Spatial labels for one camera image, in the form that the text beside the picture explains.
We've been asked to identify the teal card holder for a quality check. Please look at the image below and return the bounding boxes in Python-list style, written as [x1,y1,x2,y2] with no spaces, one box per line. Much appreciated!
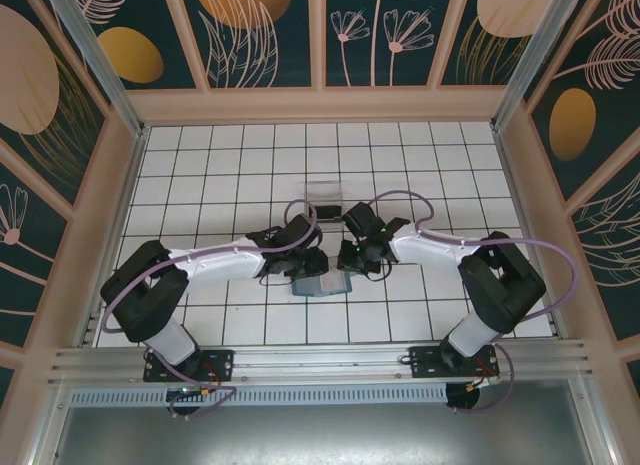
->
[289,269,354,299]

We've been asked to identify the white floral credit card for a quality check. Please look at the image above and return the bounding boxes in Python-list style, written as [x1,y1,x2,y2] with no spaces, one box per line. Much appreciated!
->
[322,272,351,294]

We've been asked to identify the clear acrylic card box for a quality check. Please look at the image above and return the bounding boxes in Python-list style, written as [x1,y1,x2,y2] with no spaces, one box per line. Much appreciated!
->
[302,180,347,226]

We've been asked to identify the orange plug connector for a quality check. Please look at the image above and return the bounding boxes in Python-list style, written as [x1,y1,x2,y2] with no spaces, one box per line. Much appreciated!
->
[462,374,501,392]

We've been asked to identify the small circuit board with LED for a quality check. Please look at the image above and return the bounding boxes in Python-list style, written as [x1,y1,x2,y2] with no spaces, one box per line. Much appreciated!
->
[166,383,217,404]

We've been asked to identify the grey metal sheet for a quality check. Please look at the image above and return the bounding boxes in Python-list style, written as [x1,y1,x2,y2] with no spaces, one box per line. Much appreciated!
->
[47,404,609,465]

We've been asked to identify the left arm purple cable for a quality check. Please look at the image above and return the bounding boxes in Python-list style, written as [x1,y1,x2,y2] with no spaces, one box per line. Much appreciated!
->
[102,198,321,421]

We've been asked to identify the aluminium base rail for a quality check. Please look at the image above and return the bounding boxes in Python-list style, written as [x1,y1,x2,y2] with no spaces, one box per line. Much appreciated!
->
[47,338,594,386]

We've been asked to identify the slotted grey cable duct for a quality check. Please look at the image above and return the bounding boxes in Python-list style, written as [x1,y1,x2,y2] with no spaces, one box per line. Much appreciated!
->
[67,383,449,407]

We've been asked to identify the aluminium frame post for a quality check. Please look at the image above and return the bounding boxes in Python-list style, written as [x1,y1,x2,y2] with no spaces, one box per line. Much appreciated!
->
[39,0,151,139]
[489,0,594,132]

